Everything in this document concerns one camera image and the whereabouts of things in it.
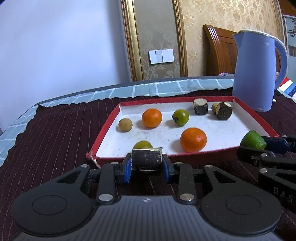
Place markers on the orange tangerine front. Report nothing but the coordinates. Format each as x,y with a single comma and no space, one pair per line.
152,118

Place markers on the wooden bed headboard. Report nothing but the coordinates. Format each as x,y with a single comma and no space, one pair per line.
222,56

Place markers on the red white blue striped blanket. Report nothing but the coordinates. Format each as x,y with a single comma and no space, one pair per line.
288,89

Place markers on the blue electric kettle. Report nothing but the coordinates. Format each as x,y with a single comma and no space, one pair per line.
261,67

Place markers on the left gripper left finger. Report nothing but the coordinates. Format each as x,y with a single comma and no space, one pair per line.
65,203

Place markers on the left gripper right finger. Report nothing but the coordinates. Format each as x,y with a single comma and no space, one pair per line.
224,201

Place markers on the brown sugarcane stub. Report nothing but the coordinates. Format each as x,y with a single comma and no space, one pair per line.
200,106

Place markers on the red cardboard box tray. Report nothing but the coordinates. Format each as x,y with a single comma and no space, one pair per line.
223,136

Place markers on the green lime cylinder piece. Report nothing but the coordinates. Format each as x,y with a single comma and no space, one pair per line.
253,140

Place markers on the orange tangerine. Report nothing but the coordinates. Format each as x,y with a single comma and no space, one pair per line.
152,118
193,140

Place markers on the green tomato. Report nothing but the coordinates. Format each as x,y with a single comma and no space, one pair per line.
142,145
180,117

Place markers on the green tomato front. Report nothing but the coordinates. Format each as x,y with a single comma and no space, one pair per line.
180,117

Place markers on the large dark sugarcane piece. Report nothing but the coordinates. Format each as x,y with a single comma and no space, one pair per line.
146,159

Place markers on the pale yellow round fruit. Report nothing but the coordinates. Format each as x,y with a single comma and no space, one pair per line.
214,107

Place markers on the white wall light switch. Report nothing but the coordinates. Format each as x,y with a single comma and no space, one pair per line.
161,56

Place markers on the tan longan fruit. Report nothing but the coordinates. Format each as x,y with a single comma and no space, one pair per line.
125,125

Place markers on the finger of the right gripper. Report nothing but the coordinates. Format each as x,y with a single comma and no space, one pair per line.
259,157
281,145

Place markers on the gold ornate wall frame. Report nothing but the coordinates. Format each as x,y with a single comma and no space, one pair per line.
154,26

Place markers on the blue plaid bed sheet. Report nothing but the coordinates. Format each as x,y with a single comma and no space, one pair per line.
162,88

